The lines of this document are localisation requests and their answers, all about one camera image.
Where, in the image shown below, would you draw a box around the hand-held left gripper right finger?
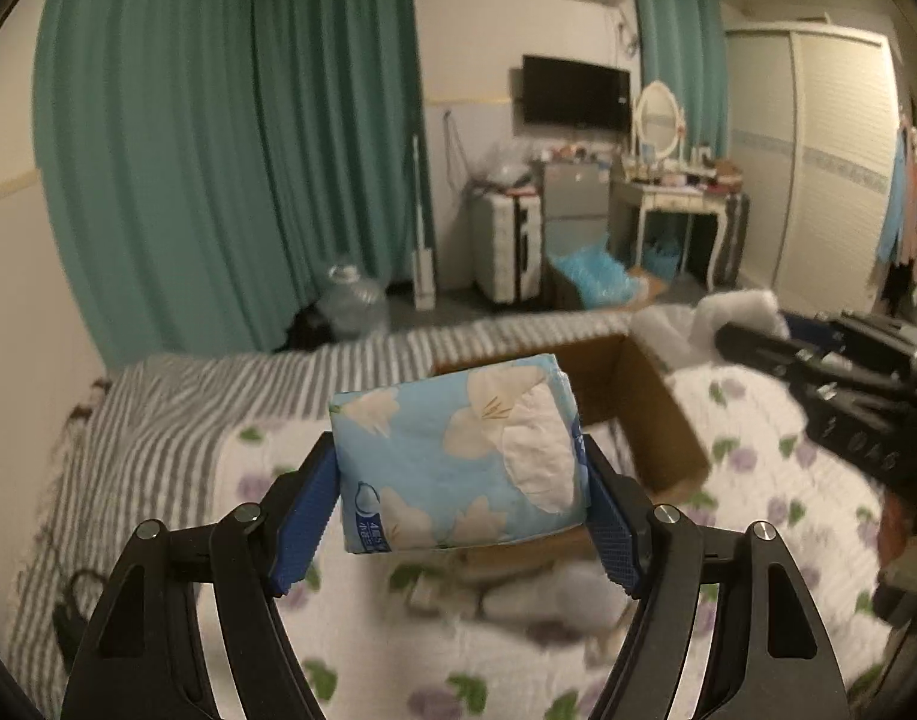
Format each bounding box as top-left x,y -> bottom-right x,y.
576,433 -> 849,720

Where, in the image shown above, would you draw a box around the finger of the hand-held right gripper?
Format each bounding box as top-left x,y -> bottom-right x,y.
714,322 -> 856,400

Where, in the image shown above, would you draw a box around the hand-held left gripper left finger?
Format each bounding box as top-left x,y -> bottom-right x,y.
62,430 -> 343,720

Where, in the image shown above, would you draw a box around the brown cardboard box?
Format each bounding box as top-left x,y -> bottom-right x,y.
431,331 -> 711,587

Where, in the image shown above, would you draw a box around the blue floral tissue pack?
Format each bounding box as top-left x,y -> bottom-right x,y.
327,351 -> 588,554

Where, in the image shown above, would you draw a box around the floral white quilt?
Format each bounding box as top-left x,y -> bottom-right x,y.
196,364 -> 909,720

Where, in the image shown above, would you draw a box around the grey striped bed sheet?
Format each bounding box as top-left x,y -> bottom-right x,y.
8,309 -> 639,713

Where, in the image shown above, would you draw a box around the white dressing table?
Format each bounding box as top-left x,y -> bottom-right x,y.
609,162 -> 745,283

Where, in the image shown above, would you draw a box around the hanging clothes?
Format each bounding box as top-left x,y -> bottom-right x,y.
876,112 -> 917,316

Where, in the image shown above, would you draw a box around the white wardrobe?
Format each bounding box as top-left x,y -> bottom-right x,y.
725,19 -> 903,301

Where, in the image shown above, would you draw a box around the clear water jug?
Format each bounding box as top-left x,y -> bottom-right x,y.
317,259 -> 390,340

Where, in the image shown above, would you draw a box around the grey mini fridge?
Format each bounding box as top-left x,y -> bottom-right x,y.
540,160 -> 611,256

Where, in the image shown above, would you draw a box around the oval vanity mirror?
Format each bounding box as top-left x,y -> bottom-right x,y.
632,81 -> 686,160

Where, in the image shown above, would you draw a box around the white suitcase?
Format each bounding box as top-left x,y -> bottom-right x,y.
473,190 -> 543,302

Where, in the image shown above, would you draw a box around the narrow teal curtain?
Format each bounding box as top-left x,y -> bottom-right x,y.
627,0 -> 730,166

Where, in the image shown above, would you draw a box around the clear plastic bag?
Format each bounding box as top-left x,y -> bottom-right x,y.
468,139 -> 543,196

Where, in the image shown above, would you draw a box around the wide teal curtain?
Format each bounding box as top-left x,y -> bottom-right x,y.
32,0 -> 437,370

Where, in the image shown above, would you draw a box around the black wall television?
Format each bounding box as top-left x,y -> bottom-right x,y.
521,54 -> 632,133

